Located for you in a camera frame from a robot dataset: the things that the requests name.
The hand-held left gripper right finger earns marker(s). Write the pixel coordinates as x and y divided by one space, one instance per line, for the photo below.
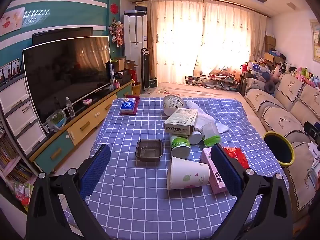
225 170

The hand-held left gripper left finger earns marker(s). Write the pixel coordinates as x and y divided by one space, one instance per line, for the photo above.
96 170

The pink paper box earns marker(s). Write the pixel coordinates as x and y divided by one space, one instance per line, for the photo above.
208 163

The red snack packet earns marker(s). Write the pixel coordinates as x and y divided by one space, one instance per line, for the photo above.
237 155

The clear cup with green band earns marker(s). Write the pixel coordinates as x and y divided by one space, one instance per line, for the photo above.
211 135

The yellow trash bin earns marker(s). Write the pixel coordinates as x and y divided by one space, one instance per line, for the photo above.
278 150

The white leaf print paper cup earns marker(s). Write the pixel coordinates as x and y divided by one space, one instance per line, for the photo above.
186 173

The white plastic bag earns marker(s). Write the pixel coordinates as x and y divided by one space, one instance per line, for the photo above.
223 127

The small white bottle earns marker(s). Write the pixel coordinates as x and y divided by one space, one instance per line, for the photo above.
195 138

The green white yogurt cup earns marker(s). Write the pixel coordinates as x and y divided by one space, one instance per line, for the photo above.
180 146

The black plastic food tray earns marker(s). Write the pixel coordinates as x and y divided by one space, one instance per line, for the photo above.
149 150

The white foam fruit net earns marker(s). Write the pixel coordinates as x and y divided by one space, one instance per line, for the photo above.
206 116

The beige cardboard box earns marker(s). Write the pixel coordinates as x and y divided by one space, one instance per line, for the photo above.
180 121

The white instant noodle bowl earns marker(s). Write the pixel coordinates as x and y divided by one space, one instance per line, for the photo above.
173 103

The beige sofa with covers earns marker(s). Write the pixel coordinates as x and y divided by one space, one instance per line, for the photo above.
275 115

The yellow green television cabinet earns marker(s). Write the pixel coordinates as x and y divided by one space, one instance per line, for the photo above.
82 127

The blue checkered tablecloth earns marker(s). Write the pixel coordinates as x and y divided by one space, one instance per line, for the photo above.
130 205

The row of plush toys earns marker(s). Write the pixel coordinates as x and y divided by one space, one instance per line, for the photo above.
300 73

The dark round cushion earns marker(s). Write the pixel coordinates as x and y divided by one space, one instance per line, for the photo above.
269 87

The plastic bag with green contents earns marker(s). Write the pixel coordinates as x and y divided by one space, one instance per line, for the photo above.
56 120

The clear water bottle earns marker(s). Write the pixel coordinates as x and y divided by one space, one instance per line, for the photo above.
70 108

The pink white small dish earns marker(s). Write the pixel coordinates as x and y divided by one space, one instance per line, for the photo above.
87 101

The blue tissue pack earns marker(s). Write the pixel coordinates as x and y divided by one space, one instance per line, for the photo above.
128 105

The dark red tray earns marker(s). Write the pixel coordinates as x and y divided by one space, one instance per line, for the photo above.
137 105

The blue star print bag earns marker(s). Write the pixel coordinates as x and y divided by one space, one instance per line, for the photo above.
257 68

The small pink toy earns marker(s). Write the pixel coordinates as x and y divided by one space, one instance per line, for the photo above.
116 85

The yellow wooden basin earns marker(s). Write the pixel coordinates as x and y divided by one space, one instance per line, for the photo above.
136 89

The glass coffee table with clutter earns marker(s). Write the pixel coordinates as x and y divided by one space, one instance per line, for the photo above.
215 80

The cream floral sheet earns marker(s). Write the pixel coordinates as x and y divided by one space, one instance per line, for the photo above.
180 90

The white drawer unit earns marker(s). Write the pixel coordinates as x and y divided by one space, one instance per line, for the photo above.
20 110

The large curved television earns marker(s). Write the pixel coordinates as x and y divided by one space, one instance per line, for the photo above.
65 77

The black badminton tube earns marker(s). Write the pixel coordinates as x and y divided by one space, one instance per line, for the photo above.
110 73

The stacked brown cardboard boxes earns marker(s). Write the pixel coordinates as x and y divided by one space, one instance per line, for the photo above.
270 42

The dark green box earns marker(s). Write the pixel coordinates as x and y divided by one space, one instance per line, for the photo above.
153 82

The pile of cardboard boxes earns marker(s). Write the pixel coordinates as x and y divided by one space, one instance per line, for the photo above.
122 67

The black tower fan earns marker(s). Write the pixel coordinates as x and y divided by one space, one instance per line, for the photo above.
145 70

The cream embroidered curtain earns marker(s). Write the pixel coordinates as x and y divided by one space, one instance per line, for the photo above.
200 42

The framed photo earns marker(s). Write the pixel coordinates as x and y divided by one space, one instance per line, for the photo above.
10 70

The hanging flower decoration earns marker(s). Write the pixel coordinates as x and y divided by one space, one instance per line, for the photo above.
117 32

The white standing air conditioner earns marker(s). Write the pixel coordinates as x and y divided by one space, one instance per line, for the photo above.
135 35

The dark flat boxes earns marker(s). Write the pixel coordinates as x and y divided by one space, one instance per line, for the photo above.
141 8

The wooden curtain rod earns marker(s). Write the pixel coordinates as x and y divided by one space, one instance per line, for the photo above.
200 0

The framed wall picture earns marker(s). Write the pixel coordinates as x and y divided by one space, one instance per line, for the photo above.
315 40

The red round wall ornament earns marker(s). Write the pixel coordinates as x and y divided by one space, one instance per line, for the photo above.
114 7

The silver wall sticker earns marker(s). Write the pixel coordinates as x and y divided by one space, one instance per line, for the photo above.
36 17

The child drawing wall poster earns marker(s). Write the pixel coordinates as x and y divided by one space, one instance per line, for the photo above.
11 21

